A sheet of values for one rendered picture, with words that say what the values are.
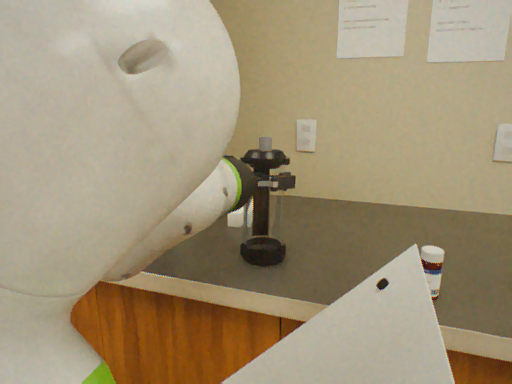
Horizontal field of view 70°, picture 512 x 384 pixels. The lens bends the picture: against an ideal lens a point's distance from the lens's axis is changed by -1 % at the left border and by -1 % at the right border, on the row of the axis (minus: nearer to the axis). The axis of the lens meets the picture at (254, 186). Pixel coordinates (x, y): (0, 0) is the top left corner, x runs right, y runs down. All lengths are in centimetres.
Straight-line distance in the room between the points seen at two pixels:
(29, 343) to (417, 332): 17
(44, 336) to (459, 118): 126
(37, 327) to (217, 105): 12
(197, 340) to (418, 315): 70
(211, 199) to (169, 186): 28
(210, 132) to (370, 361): 13
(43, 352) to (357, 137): 121
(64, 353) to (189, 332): 67
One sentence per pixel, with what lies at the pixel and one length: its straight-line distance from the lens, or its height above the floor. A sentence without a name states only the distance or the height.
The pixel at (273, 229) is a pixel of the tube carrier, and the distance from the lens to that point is 78.
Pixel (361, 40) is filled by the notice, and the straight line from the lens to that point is 132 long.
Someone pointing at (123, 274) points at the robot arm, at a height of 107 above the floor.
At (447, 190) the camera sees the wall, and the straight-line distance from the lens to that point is 136.
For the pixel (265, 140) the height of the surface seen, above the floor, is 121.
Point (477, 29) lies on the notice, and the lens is 135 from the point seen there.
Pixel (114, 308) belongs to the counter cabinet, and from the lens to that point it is 96.
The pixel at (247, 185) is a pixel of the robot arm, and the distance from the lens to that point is 56.
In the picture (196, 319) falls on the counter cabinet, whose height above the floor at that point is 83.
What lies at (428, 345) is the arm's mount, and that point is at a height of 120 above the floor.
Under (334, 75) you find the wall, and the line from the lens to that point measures 132.
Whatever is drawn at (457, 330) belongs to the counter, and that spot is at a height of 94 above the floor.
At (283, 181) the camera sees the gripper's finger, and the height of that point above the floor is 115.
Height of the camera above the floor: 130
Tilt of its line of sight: 14 degrees down
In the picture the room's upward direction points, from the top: straight up
